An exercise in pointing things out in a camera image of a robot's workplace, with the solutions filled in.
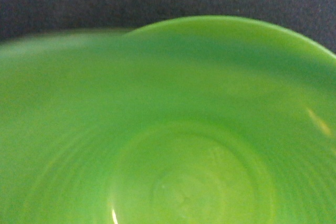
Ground green plastic cup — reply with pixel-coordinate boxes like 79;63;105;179
1;16;335;223

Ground green plastic bowl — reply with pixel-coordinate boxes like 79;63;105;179
1;28;135;59

